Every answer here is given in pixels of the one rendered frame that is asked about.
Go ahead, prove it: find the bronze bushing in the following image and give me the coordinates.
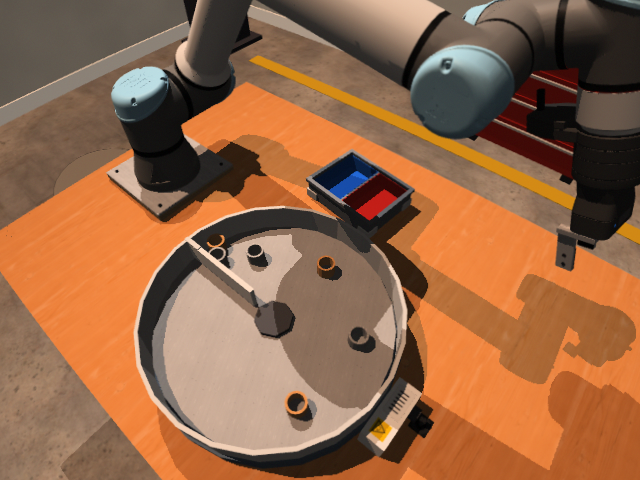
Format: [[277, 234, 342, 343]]
[[317, 256, 335, 278], [285, 391, 308, 418], [207, 234, 227, 251]]

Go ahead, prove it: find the grey bin with blue and red compartments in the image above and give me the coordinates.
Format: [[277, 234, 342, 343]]
[[306, 149, 415, 239]]

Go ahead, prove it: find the dark grey hollow cylinder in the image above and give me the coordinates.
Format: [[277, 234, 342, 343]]
[[209, 247, 228, 266], [246, 243, 265, 265], [348, 325, 369, 351]]

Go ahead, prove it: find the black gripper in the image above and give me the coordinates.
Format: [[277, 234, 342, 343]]
[[527, 85, 640, 272]]

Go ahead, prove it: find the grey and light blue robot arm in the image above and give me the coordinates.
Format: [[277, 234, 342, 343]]
[[111, 0, 640, 192]]

